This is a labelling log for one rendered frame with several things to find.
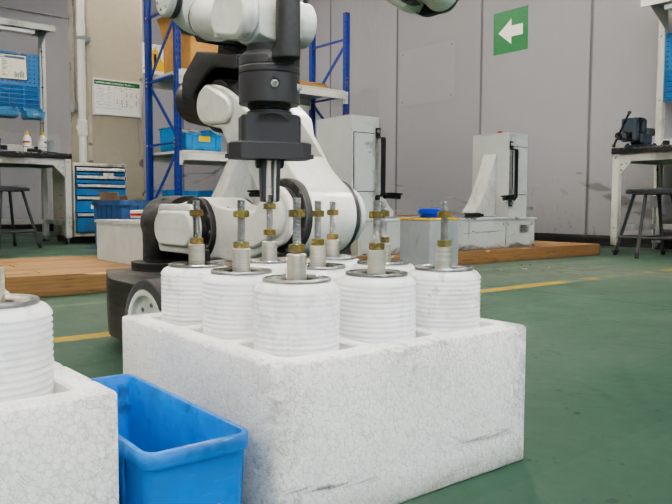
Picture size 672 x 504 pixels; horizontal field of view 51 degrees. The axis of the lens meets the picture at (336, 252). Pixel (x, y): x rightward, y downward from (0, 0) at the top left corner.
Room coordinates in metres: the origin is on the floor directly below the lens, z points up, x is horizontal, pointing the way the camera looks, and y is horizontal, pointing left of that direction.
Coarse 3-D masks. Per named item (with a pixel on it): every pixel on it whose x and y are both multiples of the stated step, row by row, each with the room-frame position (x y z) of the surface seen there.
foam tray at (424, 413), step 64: (128, 320) 0.95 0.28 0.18; (192, 384) 0.80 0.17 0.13; (256, 384) 0.69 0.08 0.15; (320, 384) 0.70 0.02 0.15; (384, 384) 0.75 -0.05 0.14; (448, 384) 0.81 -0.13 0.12; (512, 384) 0.89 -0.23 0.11; (256, 448) 0.69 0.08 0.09; (320, 448) 0.70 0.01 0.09; (384, 448) 0.75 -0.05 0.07; (448, 448) 0.81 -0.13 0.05; (512, 448) 0.89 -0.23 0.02
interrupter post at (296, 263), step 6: (288, 258) 0.76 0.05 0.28; (294, 258) 0.76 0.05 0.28; (300, 258) 0.76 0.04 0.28; (306, 258) 0.77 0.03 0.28; (288, 264) 0.76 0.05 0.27; (294, 264) 0.76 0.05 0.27; (300, 264) 0.76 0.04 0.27; (306, 264) 0.77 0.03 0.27; (288, 270) 0.76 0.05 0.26; (294, 270) 0.76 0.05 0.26; (300, 270) 0.76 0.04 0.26; (306, 270) 0.77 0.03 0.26; (288, 276) 0.76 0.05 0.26; (294, 276) 0.76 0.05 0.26; (300, 276) 0.76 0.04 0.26; (306, 276) 0.77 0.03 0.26
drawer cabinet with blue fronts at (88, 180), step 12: (72, 168) 5.98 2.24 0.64; (84, 168) 6.01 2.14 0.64; (96, 168) 6.08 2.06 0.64; (108, 168) 6.15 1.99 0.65; (120, 168) 6.25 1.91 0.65; (60, 180) 6.23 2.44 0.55; (72, 180) 5.99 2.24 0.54; (84, 180) 6.02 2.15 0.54; (96, 180) 6.09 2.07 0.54; (108, 180) 6.15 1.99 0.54; (120, 180) 6.22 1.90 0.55; (60, 192) 6.24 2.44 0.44; (72, 192) 5.99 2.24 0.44; (84, 192) 6.01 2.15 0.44; (96, 192) 6.07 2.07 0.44; (108, 192) 6.14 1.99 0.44; (120, 192) 6.21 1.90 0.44; (60, 204) 6.24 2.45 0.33; (72, 204) 6.00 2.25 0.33; (84, 204) 6.02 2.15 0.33; (60, 216) 6.25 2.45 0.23; (72, 216) 6.00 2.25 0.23; (84, 216) 6.02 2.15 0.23; (60, 228) 6.25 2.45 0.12; (72, 228) 6.01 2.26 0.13; (84, 228) 6.02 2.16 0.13; (60, 240) 6.32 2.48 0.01; (72, 240) 6.07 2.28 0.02; (84, 240) 6.08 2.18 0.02
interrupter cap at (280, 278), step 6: (264, 276) 0.78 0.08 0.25; (270, 276) 0.79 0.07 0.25; (276, 276) 0.79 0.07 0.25; (282, 276) 0.79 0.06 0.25; (312, 276) 0.79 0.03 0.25; (318, 276) 0.79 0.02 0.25; (324, 276) 0.79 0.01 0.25; (270, 282) 0.74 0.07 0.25; (276, 282) 0.74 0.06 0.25; (282, 282) 0.74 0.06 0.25; (288, 282) 0.73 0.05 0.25; (294, 282) 0.73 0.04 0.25; (300, 282) 0.73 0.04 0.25; (306, 282) 0.74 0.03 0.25; (312, 282) 0.74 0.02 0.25; (318, 282) 0.74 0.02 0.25; (324, 282) 0.75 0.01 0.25
